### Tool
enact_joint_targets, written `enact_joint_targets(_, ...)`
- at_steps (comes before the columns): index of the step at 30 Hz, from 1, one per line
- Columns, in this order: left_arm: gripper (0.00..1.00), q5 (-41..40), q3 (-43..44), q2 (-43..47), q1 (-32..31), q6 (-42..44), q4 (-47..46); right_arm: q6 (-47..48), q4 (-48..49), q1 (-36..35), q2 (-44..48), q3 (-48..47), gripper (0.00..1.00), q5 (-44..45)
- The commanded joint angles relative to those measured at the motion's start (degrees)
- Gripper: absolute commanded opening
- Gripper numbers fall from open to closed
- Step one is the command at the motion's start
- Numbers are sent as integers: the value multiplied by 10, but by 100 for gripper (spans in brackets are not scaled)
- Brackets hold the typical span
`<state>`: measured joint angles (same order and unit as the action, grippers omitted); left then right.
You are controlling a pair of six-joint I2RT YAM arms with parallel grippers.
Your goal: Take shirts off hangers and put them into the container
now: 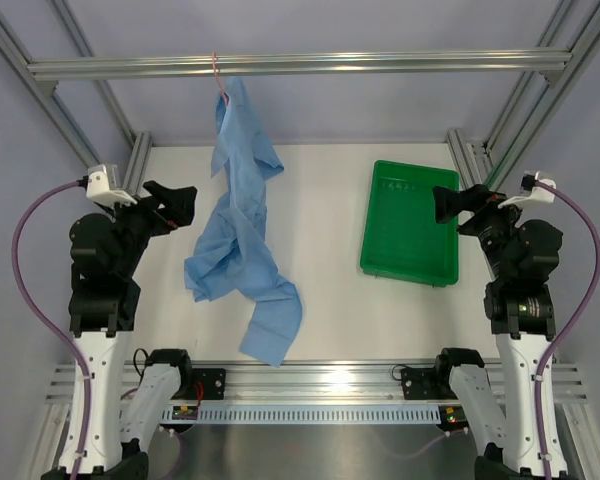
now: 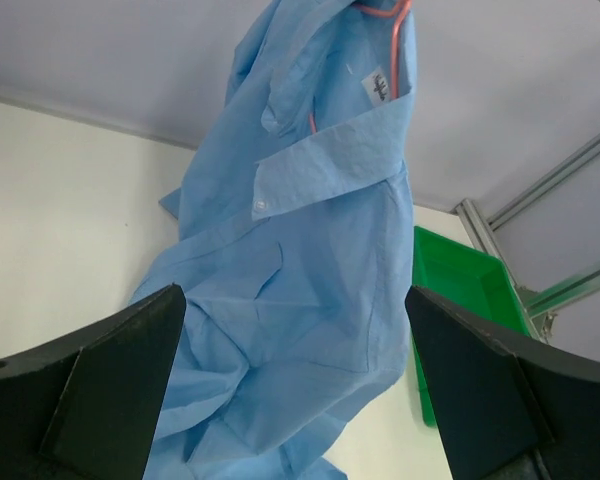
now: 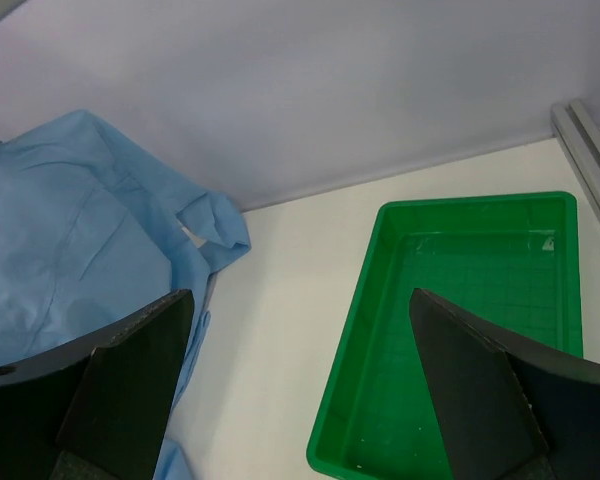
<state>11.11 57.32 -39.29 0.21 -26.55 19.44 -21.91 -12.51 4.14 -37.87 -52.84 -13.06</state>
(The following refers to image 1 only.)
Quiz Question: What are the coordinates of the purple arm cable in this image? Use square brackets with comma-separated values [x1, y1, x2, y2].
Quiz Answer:
[534, 180, 600, 480]
[11, 180, 92, 480]

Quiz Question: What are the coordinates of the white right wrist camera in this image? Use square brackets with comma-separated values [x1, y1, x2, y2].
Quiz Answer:
[497, 171, 556, 210]

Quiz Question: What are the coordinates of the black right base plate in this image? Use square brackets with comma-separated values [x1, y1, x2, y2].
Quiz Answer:
[391, 365, 457, 400]

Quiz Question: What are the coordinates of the green plastic tray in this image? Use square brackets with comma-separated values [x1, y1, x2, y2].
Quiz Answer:
[359, 160, 459, 287]

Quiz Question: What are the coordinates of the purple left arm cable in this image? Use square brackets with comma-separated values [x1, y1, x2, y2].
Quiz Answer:
[11, 180, 92, 480]

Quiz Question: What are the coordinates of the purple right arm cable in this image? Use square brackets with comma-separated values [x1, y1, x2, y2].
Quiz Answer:
[534, 180, 600, 480]

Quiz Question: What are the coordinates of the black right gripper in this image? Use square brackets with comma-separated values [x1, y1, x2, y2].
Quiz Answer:
[433, 184, 534, 280]

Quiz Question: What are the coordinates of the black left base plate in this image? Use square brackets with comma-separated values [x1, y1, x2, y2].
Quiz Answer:
[173, 368, 226, 401]

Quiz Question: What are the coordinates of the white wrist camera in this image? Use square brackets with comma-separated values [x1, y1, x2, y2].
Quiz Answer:
[497, 171, 556, 210]
[86, 164, 137, 208]

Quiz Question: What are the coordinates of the aluminium left frame post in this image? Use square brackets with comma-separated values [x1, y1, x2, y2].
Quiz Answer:
[0, 12, 153, 195]

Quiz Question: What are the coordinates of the aluminium top crossbar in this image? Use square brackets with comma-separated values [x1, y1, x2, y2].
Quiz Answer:
[27, 47, 572, 81]

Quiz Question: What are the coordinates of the white slotted cable duct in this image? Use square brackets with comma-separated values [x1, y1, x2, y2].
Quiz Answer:
[161, 405, 441, 425]

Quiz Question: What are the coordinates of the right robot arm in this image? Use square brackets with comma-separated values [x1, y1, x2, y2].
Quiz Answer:
[432, 185, 570, 479]

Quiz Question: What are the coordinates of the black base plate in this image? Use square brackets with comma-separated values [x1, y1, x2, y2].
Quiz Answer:
[173, 368, 226, 401]
[391, 365, 457, 400]

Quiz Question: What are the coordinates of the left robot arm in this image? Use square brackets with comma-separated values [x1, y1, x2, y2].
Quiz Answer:
[43, 181, 197, 479]

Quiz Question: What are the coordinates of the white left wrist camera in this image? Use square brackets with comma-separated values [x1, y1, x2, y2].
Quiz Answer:
[86, 164, 137, 208]

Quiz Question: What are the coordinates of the blue shirt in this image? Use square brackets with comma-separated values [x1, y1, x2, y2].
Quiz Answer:
[184, 77, 303, 367]

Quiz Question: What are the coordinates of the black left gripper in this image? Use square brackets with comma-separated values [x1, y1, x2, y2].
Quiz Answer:
[101, 182, 197, 278]

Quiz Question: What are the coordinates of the pink wire hanger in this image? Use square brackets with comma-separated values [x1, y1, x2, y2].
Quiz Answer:
[211, 52, 229, 107]

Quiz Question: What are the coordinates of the aluminium front rail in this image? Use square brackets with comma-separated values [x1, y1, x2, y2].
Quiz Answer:
[45, 362, 588, 405]

